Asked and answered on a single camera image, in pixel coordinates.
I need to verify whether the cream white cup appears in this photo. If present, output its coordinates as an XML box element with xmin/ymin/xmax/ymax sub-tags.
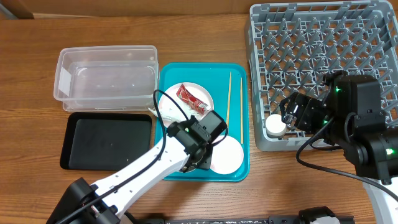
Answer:
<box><xmin>265</xmin><ymin>114</ymin><xmax>287</xmax><ymax>138</ymax></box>

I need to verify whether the red snack wrapper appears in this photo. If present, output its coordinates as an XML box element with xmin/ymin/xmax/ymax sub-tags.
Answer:
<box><xmin>176</xmin><ymin>84</ymin><xmax>210</xmax><ymax>114</ymax></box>

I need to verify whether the grey bowl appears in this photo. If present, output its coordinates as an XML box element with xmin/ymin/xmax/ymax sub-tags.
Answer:
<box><xmin>179</xmin><ymin>164</ymin><xmax>197</xmax><ymax>173</ymax></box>

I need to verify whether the white napkin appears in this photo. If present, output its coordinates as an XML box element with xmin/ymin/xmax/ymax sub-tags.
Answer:
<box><xmin>159</xmin><ymin>106</ymin><xmax>188</xmax><ymax>122</ymax></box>

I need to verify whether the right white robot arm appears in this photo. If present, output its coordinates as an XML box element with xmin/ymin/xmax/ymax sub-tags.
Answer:
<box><xmin>279</xmin><ymin>70</ymin><xmax>397</xmax><ymax>223</ymax></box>

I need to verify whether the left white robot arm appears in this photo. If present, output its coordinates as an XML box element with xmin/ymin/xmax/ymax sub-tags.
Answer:
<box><xmin>48</xmin><ymin>111</ymin><xmax>227</xmax><ymax>224</ymax></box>

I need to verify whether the small pink bowl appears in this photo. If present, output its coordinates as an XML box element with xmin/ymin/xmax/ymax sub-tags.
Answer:
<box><xmin>210</xmin><ymin>136</ymin><xmax>244</xmax><ymax>175</ymax></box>

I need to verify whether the large pink plate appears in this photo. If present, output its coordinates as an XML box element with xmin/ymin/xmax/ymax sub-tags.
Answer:
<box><xmin>158</xmin><ymin>82</ymin><xmax>214</xmax><ymax>128</ymax></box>

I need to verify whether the teal plastic tray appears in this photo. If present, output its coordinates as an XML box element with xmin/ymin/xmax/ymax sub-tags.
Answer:
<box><xmin>159</xmin><ymin>63</ymin><xmax>250</xmax><ymax>182</ymax></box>

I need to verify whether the grey dish rack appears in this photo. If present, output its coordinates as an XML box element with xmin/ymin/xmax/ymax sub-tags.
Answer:
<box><xmin>245</xmin><ymin>1</ymin><xmax>397</xmax><ymax>151</ymax></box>

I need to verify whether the right wooden chopstick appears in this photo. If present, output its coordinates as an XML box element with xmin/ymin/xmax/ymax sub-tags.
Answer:
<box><xmin>240</xmin><ymin>77</ymin><xmax>244</xmax><ymax>145</ymax></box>

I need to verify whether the wooden chopstick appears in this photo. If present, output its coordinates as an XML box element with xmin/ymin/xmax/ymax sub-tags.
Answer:
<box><xmin>226</xmin><ymin>72</ymin><xmax>232</xmax><ymax>126</ymax></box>
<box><xmin>240</xmin><ymin>77</ymin><xmax>244</xmax><ymax>145</ymax></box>

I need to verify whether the left wooden chopstick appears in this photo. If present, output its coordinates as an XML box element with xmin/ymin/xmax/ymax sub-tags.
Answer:
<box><xmin>226</xmin><ymin>72</ymin><xmax>232</xmax><ymax>126</ymax></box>

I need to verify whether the black rectangular tray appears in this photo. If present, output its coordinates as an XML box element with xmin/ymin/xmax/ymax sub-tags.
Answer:
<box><xmin>60</xmin><ymin>112</ymin><xmax>152</xmax><ymax>171</ymax></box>

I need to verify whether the clear plastic bin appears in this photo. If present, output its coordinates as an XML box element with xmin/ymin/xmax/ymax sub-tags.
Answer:
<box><xmin>53</xmin><ymin>45</ymin><xmax>159</xmax><ymax>111</ymax></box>

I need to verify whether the cardboard box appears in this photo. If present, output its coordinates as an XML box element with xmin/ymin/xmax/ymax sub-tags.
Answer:
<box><xmin>1</xmin><ymin>0</ymin><xmax>274</xmax><ymax>19</ymax></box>

